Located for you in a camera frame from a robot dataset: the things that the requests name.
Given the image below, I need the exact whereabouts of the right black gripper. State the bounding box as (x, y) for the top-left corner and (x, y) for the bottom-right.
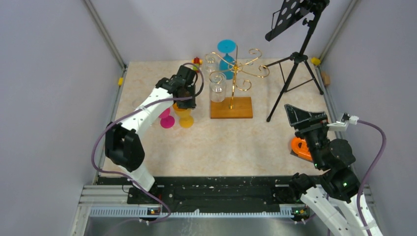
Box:
(284, 103), (329, 169)

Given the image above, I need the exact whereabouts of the yellow wine glass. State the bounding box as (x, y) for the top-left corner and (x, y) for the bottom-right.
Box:
(173, 103), (194, 128)

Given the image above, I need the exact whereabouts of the magenta wine glass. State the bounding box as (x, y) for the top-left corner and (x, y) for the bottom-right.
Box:
(159, 108), (175, 129)

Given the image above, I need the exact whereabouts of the clear glass front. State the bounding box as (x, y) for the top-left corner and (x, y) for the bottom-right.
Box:
(209, 72), (226, 103)

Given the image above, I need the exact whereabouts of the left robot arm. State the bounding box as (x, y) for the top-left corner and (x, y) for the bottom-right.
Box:
(104, 62), (202, 203)

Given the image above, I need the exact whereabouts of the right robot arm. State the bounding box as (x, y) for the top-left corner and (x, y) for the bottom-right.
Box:
(284, 104), (383, 236)

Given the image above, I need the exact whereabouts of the blue wine glass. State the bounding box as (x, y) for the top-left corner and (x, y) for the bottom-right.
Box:
(217, 39), (236, 80)

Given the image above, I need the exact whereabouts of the colourful toy car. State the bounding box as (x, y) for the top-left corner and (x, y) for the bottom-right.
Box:
(191, 57), (203, 66)

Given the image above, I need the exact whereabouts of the orange tape dispenser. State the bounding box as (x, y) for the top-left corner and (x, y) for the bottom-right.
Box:
(290, 137), (313, 162)

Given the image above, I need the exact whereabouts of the clear hanging glass back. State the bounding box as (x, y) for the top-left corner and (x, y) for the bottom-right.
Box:
(204, 54), (218, 73)

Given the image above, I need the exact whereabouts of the yellow corner clamp right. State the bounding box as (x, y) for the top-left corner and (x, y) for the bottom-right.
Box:
(311, 57), (321, 66)

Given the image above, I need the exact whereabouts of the black music stand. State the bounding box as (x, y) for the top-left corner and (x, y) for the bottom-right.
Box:
(264, 0), (330, 123)

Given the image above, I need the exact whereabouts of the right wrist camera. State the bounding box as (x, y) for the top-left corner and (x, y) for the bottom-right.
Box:
(327, 113), (359, 132)

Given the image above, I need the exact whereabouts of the gold wire glass rack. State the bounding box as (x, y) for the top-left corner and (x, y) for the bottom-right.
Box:
(209, 48), (270, 119)

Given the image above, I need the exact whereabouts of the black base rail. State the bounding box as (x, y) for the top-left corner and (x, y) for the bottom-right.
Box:
(127, 176), (312, 216)

